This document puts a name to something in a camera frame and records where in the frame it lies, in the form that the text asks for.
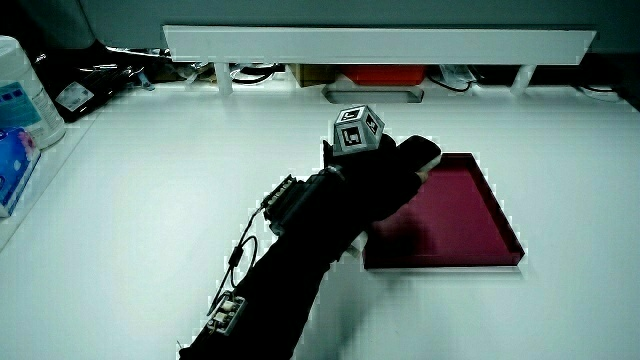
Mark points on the person's right hand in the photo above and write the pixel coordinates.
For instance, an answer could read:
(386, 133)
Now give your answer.
(370, 185)

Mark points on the black and white eraser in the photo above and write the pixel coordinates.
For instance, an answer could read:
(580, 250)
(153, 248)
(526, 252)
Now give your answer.
(419, 149)

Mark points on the dark red tray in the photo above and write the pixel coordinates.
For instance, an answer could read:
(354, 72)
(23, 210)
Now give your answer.
(460, 220)

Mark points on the orange box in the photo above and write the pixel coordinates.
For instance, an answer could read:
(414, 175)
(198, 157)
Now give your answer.
(384, 74)

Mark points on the brown cardboard box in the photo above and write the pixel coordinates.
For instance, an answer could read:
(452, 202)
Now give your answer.
(312, 74)

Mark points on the clear plastic bag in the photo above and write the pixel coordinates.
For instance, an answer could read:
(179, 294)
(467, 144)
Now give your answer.
(456, 75)

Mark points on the white raised shelf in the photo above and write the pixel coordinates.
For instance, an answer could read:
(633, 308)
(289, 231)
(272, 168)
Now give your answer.
(380, 45)

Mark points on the black plastic bag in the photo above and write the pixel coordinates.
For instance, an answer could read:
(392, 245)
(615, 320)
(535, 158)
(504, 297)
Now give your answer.
(82, 85)

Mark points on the blue tissue pack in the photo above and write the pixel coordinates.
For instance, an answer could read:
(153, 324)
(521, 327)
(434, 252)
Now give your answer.
(14, 165)

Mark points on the white wipes canister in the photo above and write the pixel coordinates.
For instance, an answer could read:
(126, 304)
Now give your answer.
(22, 95)

